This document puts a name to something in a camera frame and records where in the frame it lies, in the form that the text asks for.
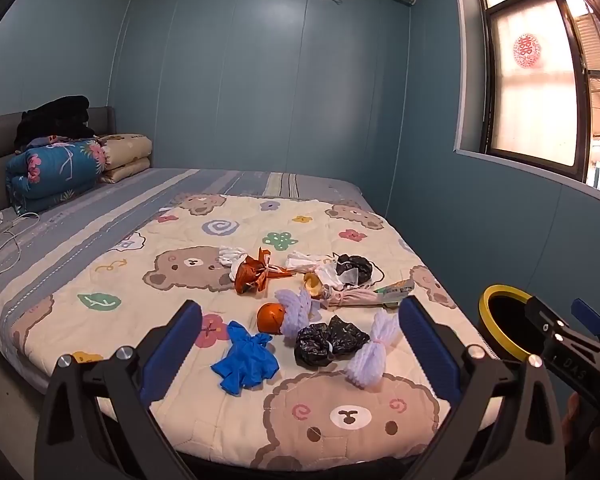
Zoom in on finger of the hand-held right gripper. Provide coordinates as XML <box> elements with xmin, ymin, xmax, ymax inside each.
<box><xmin>525</xmin><ymin>296</ymin><xmax>600</xmax><ymax>352</ymax></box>
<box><xmin>571</xmin><ymin>299</ymin><xmax>600</xmax><ymax>356</ymax></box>

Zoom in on white charger cable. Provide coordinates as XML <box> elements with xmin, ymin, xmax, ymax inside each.
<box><xmin>0</xmin><ymin>120</ymin><xmax>41</xmax><ymax>278</ymax></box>

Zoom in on folded blue floral quilt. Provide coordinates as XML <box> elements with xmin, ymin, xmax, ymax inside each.
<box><xmin>6</xmin><ymin>137</ymin><xmax>108</xmax><ymax>216</ymax></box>

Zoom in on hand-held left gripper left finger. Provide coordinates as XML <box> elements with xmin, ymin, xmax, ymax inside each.
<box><xmin>34</xmin><ymin>300</ymin><xmax>203</xmax><ymax>480</ymax></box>

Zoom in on white tissue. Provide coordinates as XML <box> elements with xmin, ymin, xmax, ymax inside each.
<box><xmin>286</xmin><ymin>251</ymin><xmax>331</xmax><ymax>273</ymax></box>

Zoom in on purple foam fruit net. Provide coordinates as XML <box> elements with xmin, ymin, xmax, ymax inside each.
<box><xmin>274</xmin><ymin>287</ymin><xmax>323</xmax><ymax>338</ymax></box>

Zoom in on blue rubber glove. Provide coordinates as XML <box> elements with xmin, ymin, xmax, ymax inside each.
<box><xmin>211</xmin><ymin>320</ymin><xmax>279</xmax><ymax>395</ymax></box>

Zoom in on red window sticker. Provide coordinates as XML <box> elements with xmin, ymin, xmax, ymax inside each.
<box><xmin>512</xmin><ymin>34</ymin><xmax>542</xmax><ymax>68</ymax></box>

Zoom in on brown framed window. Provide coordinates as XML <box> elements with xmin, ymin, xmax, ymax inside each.
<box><xmin>450</xmin><ymin>0</ymin><xmax>600</xmax><ymax>196</ymax></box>

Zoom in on orange foil wrapper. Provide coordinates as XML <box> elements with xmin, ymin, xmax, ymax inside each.
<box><xmin>234</xmin><ymin>247</ymin><xmax>297</xmax><ymax>296</ymax></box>

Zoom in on orange tangerine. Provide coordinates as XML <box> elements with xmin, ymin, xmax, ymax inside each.
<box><xmin>256</xmin><ymin>302</ymin><xmax>288</xmax><ymax>335</ymax></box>

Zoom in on orange peel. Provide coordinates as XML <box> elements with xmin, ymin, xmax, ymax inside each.
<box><xmin>303</xmin><ymin>272</ymin><xmax>326</xmax><ymax>301</ymax></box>

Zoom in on black plastic bag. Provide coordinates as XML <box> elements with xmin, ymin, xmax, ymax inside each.
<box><xmin>336</xmin><ymin>255</ymin><xmax>376</xmax><ymax>286</ymax></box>
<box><xmin>294</xmin><ymin>315</ymin><xmax>371</xmax><ymax>368</ymax></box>

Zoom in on black clothes pile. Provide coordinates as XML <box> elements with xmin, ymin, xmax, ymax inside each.
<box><xmin>14</xmin><ymin>95</ymin><xmax>96</xmax><ymax>153</ymax></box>

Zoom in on folded beige pillows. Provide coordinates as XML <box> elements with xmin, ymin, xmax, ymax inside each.
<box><xmin>96</xmin><ymin>133</ymin><xmax>153</xmax><ymax>184</ymax></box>

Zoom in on yellow rimmed waste bin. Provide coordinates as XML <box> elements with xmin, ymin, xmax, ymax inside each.
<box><xmin>478</xmin><ymin>285</ymin><xmax>556</xmax><ymax>366</ymax></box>

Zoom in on person's right hand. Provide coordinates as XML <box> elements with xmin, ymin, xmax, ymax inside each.
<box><xmin>562</xmin><ymin>394</ymin><xmax>588</xmax><ymax>448</ymax></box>

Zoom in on pink cloth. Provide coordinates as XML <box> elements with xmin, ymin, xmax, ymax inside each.
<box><xmin>322</xmin><ymin>287</ymin><xmax>388</xmax><ymax>308</ymax></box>

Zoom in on blue striped bed sheet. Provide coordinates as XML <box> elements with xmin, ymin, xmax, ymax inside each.
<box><xmin>0</xmin><ymin>167</ymin><xmax>366</xmax><ymax>391</ymax></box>

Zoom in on bear printed blanket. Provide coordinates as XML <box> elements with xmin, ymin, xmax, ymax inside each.
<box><xmin>0</xmin><ymin>192</ymin><xmax>481</xmax><ymax>471</ymax></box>

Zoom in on pale foam fruit net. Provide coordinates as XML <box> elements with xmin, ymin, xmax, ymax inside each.
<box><xmin>344</xmin><ymin>309</ymin><xmax>402</xmax><ymax>391</ymax></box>

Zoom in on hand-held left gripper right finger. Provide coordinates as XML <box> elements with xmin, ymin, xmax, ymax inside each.
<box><xmin>399</xmin><ymin>295</ymin><xmax>566</xmax><ymax>480</ymax></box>

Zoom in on green snack wrapper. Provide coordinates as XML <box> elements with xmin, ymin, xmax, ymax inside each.
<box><xmin>372</xmin><ymin>277</ymin><xmax>416</xmax><ymax>306</ymax></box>

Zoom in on white cloth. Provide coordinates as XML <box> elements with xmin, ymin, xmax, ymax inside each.
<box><xmin>217</xmin><ymin>246</ymin><xmax>251</xmax><ymax>268</ymax></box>

